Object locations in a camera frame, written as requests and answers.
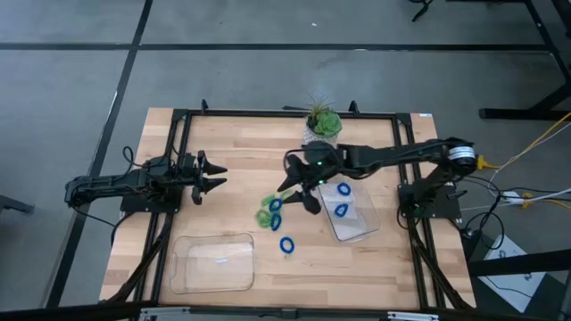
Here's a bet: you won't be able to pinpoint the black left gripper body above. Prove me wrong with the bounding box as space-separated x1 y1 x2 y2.
177 153 203 192

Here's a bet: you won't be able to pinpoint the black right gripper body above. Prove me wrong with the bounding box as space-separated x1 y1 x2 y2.
303 149 354 191

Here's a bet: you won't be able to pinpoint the potted succulent, patterned white pot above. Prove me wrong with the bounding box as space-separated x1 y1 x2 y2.
302 94 343 146

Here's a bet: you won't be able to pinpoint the clear plastic bin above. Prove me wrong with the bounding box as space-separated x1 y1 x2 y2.
317 180 382 243
168 232 256 296

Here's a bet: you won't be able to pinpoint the black furniture foot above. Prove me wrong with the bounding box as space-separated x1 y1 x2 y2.
0 194 36 216

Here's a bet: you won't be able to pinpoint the white power strip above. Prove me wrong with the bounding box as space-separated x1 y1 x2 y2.
501 190 524 206

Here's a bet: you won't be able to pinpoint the black metal beam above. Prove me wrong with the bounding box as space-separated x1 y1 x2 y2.
468 251 571 278

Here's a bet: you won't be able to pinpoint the black table stand legs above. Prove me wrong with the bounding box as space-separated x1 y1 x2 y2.
479 0 571 121

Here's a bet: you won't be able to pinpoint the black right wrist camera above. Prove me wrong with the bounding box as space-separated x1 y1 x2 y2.
310 141 339 163

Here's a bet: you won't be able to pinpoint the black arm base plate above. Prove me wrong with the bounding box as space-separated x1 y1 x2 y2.
398 181 463 219
120 186 184 214

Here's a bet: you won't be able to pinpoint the black aluminium table frame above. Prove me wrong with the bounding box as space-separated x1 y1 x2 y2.
100 98 477 321

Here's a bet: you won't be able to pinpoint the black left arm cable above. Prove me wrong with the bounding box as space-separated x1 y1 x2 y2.
121 145 149 171

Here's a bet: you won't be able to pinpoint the black table-level camera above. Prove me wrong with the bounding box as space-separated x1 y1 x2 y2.
267 307 301 321

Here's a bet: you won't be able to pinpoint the silver metal bracket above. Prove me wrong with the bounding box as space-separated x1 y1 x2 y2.
386 310 441 321
140 306 184 321

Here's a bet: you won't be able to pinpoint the black floor cable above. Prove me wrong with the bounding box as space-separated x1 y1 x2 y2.
459 174 508 251

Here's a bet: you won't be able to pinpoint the yellow cable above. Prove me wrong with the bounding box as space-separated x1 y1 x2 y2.
476 111 571 173

